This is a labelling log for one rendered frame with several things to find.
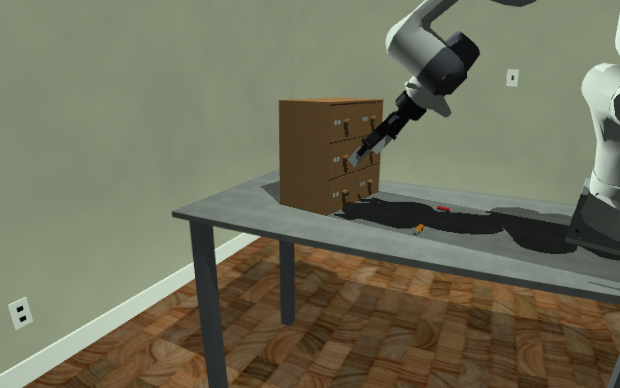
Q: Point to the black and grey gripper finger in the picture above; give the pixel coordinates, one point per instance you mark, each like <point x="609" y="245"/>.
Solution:
<point x="380" y="145"/>
<point x="372" y="139"/>

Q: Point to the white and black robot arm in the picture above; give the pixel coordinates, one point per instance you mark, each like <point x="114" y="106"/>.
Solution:
<point x="438" y="66"/>

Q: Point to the orange battery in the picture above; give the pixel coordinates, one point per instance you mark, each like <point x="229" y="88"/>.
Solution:
<point x="418" y="229"/>

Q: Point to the brown chest of drawers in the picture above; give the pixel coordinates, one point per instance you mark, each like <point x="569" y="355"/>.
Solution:
<point x="304" y="153"/>

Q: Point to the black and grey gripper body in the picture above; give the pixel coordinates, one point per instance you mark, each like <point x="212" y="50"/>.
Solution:
<point x="407" y="107"/>

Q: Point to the brown wooden drawer front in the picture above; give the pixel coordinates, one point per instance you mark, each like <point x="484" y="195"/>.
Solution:
<point x="370" y="115"/>
<point x="338" y="154"/>
<point x="340" y="117"/>
<point x="341" y="191"/>
<point x="365" y="183"/>
<point x="370" y="158"/>

